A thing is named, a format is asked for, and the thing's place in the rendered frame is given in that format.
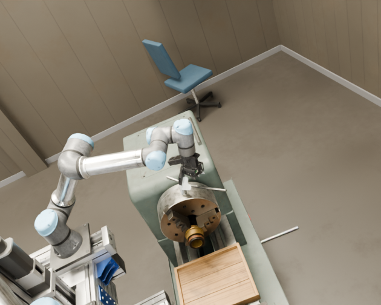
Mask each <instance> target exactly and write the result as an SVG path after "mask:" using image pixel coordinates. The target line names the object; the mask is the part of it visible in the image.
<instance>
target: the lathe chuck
mask: <svg viewBox="0 0 381 305"><path fill-rule="evenodd" d="M186 191H188V192H189V193H188V195H182V194H181V191H180V189H176V190H174V191H172V192H171V193H169V194H168V195H167V196H166V197H165V198H164V199H163V200H162V201H161V203H160V205H159V207H158V219H159V223H160V229H161V231H162V233H163V234H164V235H165V236H166V237H167V238H168V239H170V240H173V241H177V242H182V243H184V236H185V233H183V232H182V230H181V229H180V228H177V227H176V224H175V223H172V222H169V221H168V215H166V214H164V212H163V211H164V209H165V208H166V207H167V206H168V205H169V206H168V208H169V209H170V210H173V211H175V212H178V213H180V214H183V215H185V216H188V217H189V221H190V222H193V223H194V225H197V221H196V218H195V217H196V215H200V214H203V213H205V212H207V211H210V210H211V209H214V208H216V207H218V209H219V212H217V214H218V218H219V219H217V220H215V221H212V222H211V224H212V225H211V226H209V227H207V228H206V229H207V231H206V232H204V237H207V236H208V235H210V234H211V233H212V232H213V231H214V230H215V229H216V228H217V227H218V225H219V223H220V220H221V211H220V208H219V206H218V203H217V200H216V198H215V196H214V195H213V194H212V193H211V192H210V191H209V190H207V189H200V188H192V187H191V190H186Z"/></svg>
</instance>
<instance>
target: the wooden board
mask: <svg viewBox="0 0 381 305"><path fill-rule="evenodd" d="M174 272H175V278H176V282H177V288H178V294H179V298H180V304H181V305H245V304H249V303H251V302H253V301H256V300H259V299H261V297H260V296H259V293H258V290H257V288H256V285H255V282H254V280H253V277H252V274H251V273H250V270H249V267H248V265H247V262H246V259H245V257H244V254H243V252H242V250H241V247H240V245H239V243H235V244H233V245H230V246H228V247H226V248H223V249H220V250H218V251H215V252H213V253H211V254H208V255H205V256H203V257H200V258H197V259H196V260H193V261H190V262H188V263H185V264H182V265H181V266H178V267H175V268H174Z"/></svg>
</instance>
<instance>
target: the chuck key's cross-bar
mask: <svg viewBox="0 0 381 305"><path fill-rule="evenodd" d="M166 178H167V179H170V180H173V181H175V182H178V180H177V179H174V178H172V177H169V176H167V177H166ZM190 185H191V184H190ZM191 187H192V188H200V189H209V190H214V191H222V192H226V191H227V190H226V189H221V188H211V187H207V186H197V185H191Z"/></svg>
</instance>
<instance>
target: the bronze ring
mask: <svg viewBox="0 0 381 305"><path fill-rule="evenodd" d="M185 237H186V239H187V242H188V243H189V246H190V247H191V248H193V249H198V248H200V247H202V246H203V245H204V231H203V229H202V228H200V227H198V226H197V225H192V226H191V228H190V229H188V230H187V231H186V233H185Z"/></svg>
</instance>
